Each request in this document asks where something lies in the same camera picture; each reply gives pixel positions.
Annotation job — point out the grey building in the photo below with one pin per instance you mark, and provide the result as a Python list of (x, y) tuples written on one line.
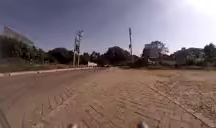
[(16, 35)]

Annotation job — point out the row of dark trees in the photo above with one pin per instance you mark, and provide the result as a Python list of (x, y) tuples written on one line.
[(59, 55)]

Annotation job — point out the tree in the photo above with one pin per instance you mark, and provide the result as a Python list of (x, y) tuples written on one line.
[(160, 47)]

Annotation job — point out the red brick path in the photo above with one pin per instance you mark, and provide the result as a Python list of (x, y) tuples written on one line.
[(122, 100)]

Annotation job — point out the low building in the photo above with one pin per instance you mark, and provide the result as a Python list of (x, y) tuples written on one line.
[(189, 55)]

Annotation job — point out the grass verge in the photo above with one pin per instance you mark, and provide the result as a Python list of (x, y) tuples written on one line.
[(16, 67)]

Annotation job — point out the tall leaning pole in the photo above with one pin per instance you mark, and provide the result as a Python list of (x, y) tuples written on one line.
[(130, 40)]

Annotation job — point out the grey asphalt road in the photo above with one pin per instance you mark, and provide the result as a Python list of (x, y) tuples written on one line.
[(29, 90)]

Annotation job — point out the pale kerb beyond road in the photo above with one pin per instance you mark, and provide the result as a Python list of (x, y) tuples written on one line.
[(36, 71)]

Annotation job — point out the robot's own part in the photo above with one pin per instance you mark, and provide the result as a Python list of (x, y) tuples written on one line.
[(73, 126), (143, 125)]

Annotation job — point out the low white wall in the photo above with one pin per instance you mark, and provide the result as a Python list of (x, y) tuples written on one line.
[(92, 64)]

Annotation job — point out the utility pole with transformer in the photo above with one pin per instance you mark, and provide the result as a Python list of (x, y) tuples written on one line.
[(78, 50)]

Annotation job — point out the bare brown dirt ground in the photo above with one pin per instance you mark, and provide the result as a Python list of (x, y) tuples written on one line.
[(196, 90)]

